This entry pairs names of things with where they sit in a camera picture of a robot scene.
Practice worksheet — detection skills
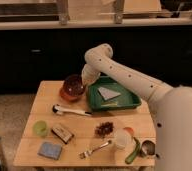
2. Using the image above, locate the dark red bowl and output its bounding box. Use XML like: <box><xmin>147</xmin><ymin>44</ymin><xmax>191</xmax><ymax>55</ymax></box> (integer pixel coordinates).
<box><xmin>63</xmin><ymin>74</ymin><xmax>85</xmax><ymax>96</ymax></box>

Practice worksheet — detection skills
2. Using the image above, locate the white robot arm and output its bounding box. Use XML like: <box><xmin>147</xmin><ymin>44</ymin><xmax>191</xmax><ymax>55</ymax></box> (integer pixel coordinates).
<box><xmin>82</xmin><ymin>43</ymin><xmax>192</xmax><ymax>171</ymax></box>

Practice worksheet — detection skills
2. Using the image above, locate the green plastic tray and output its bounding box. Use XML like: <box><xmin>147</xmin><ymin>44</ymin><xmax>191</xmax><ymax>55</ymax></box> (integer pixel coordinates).
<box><xmin>87</xmin><ymin>76</ymin><xmax>141</xmax><ymax>111</ymax></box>

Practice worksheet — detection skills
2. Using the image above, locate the grey cloth in tray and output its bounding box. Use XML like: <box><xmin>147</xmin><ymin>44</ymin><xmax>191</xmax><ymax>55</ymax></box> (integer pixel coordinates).
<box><xmin>98</xmin><ymin>87</ymin><xmax>120</xmax><ymax>100</ymax></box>

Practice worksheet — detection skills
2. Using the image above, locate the orange bowl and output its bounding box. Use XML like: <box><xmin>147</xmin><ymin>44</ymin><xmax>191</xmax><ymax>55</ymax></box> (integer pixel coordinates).
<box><xmin>60</xmin><ymin>88</ymin><xmax>82</xmax><ymax>102</ymax></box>

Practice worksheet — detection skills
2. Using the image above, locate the brown pine cone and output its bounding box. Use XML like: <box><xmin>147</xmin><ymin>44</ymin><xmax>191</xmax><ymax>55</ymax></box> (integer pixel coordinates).
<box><xmin>95</xmin><ymin>122</ymin><xmax>114</xmax><ymax>138</ymax></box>

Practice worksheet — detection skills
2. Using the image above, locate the orange toy piece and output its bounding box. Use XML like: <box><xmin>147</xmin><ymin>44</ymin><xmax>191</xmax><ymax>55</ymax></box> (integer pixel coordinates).
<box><xmin>123</xmin><ymin>127</ymin><xmax>134</xmax><ymax>135</ymax></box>

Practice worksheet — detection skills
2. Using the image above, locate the brown rectangular block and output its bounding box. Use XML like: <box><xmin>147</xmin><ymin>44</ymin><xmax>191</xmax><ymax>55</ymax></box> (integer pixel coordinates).
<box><xmin>52</xmin><ymin>124</ymin><xmax>74</xmax><ymax>144</ymax></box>

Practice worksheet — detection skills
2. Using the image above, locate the white mug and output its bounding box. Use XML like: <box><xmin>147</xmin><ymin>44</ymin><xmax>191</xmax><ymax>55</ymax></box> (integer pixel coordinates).
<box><xmin>113</xmin><ymin>129</ymin><xmax>133</xmax><ymax>149</ymax></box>

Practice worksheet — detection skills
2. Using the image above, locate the wooden table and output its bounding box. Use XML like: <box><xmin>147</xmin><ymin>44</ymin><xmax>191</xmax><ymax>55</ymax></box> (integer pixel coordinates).
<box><xmin>14</xmin><ymin>81</ymin><xmax>156</xmax><ymax>167</ymax></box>

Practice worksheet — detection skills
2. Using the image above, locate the small green cup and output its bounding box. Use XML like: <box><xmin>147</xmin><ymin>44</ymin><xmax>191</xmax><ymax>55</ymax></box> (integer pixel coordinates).
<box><xmin>33</xmin><ymin>121</ymin><xmax>48</xmax><ymax>137</ymax></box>

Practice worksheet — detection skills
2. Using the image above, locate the silver fork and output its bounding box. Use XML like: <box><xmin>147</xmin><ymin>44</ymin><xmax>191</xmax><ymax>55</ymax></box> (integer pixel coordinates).
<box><xmin>79</xmin><ymin>140</ymin><xmax>112</xmax><ymax>159</ymax></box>

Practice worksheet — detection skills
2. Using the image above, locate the blue sponge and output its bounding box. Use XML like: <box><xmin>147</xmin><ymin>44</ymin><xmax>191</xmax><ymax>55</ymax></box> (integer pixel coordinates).
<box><xmin>38</xmin><ymin>142</ymin><xmax>62</xmax><ymax>160</ymax></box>

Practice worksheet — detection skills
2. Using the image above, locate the small steel cup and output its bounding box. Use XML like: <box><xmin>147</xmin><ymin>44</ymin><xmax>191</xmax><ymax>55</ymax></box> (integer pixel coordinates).
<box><xmin>140</xmin><ymin>140</ymin><xmax>155</xmax><ymax>157</ymax></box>

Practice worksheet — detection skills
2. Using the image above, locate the white handled dish brush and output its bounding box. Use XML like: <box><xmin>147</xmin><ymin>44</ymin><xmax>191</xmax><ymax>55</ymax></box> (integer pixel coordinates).
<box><xmin>52</xmin><ymin>104</ymin><xmax>92</xmax><ymax>116</ymax></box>

